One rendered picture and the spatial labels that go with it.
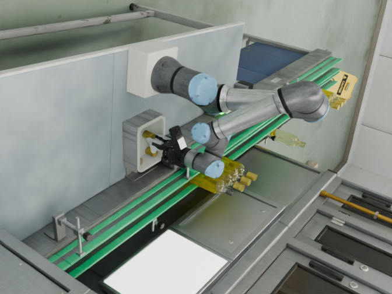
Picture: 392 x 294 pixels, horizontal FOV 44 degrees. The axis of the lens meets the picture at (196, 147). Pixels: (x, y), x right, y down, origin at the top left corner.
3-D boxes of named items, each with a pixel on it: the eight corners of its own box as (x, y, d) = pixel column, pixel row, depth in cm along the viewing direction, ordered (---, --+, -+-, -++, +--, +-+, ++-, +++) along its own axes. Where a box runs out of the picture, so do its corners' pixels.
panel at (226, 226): (98, 287, 188) (166, 333, 172) (97, 281, 187) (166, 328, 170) (226, 185, 252) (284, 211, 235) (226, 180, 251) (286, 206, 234)
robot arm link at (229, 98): (191, 76, 198) (326, 82, 173) (206, 88, 211) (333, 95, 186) (185, 104, 196) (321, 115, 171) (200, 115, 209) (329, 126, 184)
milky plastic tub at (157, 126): (123, 167, 213) (138, 174, 209) (122, 122, 202) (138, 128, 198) (150, 151, 226) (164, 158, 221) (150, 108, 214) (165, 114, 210)
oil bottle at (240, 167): (203, 164, 246) (240, 179, 235) (204, 154, 243) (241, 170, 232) (210, 159, 250) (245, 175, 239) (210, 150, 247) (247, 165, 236)
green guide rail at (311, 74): (180, 154, 223) (194, 160, 219) (180, 152, 222) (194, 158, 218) (331, 57, 347) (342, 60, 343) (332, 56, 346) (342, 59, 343)
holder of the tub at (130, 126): (123, 177, 216) (136, 183, 213) (122, 122, 203) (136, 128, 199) (149, 161, 229) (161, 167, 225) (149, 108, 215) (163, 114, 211)
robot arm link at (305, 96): (321, 95, 161) (193, 149, 178) (328, 105, 171) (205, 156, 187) (310, 65, 165) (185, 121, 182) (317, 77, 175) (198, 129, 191)
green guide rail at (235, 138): (179, 167, 227) (193, 174, 223) (179, 165, 226) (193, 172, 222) (329, 67, 351) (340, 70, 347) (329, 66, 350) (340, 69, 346)
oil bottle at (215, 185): (182, 179, 233) (219, 196, 223) (182, 169, 231) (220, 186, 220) (189, 174, 237) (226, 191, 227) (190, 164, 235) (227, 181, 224)
